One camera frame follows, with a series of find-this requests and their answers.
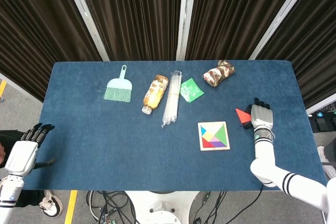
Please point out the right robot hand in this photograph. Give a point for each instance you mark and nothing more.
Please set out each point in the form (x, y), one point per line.
(262, 117)

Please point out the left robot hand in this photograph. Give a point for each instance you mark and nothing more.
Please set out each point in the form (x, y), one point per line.
(22, 155)

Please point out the orange triangle tangram piece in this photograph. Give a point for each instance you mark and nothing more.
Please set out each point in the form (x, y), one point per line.
(241, 115)

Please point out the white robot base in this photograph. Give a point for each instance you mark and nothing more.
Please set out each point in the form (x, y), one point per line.
(161, 205)

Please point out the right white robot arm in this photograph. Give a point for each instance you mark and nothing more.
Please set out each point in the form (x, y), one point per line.
(263, 153)

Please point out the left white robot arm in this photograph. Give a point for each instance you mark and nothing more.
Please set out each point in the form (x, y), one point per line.
(9, 190)

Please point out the green triangle tangram piece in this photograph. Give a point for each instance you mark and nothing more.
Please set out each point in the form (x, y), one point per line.
(221, 136)

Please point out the purple parallelogram tangram piece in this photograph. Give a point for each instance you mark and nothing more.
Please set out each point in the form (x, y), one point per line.
(216, 144)

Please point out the yellow square tangram piece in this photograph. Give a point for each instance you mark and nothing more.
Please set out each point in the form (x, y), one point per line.
(208, 136)

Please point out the wooden tangram tray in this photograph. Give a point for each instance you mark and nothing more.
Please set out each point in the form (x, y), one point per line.
(214, 149)

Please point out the blue triangle tangram piece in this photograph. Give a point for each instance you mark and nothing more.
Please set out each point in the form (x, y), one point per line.
(202, 129)

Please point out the red triangle tangram piece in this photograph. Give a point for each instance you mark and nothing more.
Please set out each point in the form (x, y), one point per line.
(206, 144)

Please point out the white sneaker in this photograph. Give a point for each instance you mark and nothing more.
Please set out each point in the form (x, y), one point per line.
(51, 204)
(323, 154)

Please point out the black equipment box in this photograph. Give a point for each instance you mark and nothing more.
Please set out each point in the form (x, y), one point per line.
(323, 121)

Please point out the foil snack bag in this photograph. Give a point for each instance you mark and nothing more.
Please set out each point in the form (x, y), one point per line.
(216, 75)

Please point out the green sachet packet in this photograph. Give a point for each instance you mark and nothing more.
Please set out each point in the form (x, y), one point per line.
(191, 90)

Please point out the dark brown curtain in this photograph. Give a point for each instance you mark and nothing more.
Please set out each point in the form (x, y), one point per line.
(315, 51)
(136, 14)
(39, 24)
(236, 14)

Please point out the bundle of clear straws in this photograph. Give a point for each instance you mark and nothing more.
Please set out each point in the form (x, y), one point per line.
(172, 100)

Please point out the blue table cloth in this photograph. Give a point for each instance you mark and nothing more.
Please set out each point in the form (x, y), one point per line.
(118, 150)

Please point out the orange drink bottle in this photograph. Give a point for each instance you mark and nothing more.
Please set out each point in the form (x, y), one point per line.
(155, 94)

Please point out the green hand brush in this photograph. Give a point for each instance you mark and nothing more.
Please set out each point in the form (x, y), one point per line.
(118, 90)

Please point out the white partition post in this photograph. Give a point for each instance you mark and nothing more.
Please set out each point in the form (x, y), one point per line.
(186, 14)
(86, 19)
(281, 16)

